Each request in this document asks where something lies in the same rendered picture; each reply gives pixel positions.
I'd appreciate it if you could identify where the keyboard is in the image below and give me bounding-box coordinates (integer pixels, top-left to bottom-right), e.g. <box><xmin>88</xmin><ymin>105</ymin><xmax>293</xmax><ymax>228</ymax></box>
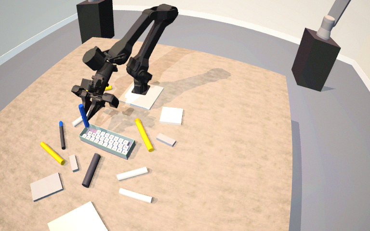
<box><xmin>79</xmin><ymin>123</ymin><xmax>136</xmax><ymax>160</ymax></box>

